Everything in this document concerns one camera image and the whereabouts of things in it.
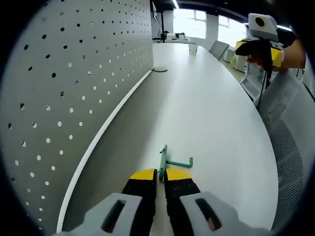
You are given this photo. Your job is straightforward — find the person's right hand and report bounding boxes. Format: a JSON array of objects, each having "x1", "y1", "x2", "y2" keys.
[{"x1": 245, "y1": 54, "x2": 268, "y2": 72}]

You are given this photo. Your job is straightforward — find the green hook assembly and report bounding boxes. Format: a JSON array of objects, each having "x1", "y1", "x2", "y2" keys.
[{"x1": 158, "y1": 144, "x2": 194, "y2": 183}]

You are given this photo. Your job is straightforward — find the grey mesh office chair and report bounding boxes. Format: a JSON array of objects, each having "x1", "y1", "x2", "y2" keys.
[
  {"x1": 255, "y1": 71, "x2": 315, "y2": 232},
  {"x1": 208, "y1": 40, "x2": 229, "y2": 61}
]

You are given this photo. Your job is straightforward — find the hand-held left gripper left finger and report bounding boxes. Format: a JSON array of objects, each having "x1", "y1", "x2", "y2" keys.
[{"x1": 82, "y1": 168, "x2": 158, "y2": 236}]

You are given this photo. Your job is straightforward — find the monitor on black stand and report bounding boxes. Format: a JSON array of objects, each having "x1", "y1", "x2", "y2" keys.
[{"x1": 150, "y1": 0, "x2": 170, "y2": 44}]

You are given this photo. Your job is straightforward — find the white perforated mounting plate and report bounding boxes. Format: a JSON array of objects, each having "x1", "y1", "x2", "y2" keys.
[{"x1": 1, "y1": 0, "x2": 168, "y2": 234}]

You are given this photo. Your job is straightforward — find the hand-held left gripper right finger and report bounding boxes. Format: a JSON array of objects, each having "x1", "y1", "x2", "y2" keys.
[{"x1": 163, "y1": 168, "x2": 249, "y2": 236}]

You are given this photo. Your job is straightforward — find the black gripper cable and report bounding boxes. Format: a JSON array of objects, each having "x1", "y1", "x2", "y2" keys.
[{"x1": 260, "y1": 41, "x2": 273, "y2": 97}]

